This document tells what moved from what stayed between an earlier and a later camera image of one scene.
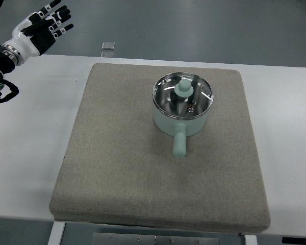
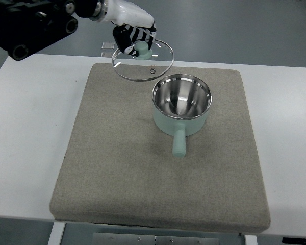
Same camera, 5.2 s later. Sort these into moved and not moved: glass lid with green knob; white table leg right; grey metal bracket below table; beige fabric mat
Moved: glass lid with green knob
Not moved: beige fabric mat; grey metal bracket below table; white table leg right
